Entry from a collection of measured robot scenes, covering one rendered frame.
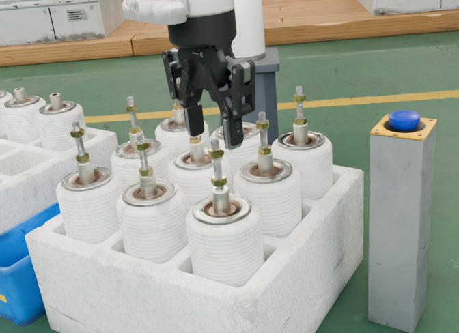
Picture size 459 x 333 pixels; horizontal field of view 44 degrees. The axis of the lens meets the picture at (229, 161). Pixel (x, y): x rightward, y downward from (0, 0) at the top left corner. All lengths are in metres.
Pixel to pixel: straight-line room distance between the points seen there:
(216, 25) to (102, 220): 0.36
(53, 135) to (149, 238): 0.49
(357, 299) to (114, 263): 0.41
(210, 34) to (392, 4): 2.18
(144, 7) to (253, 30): 0.61
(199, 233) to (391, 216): 0.27
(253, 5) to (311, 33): 1.48
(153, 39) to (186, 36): 2.07
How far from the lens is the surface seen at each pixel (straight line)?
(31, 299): 1.01
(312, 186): 0.89
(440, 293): 1.00
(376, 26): 2.68
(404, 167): 0.77
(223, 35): 0.61
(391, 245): 0.83
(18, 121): 1.28
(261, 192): 0.77
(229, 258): 0.70
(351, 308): 0.95
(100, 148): 1.21
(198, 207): 0.73
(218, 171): 0.69
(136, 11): 0.60
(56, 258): 0.87
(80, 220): 0.84
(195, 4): 0.60
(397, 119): 0.76
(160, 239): 0.77
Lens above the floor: 0.60
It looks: 24 degrees down
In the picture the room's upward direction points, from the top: 6 degrees counter-clockwise
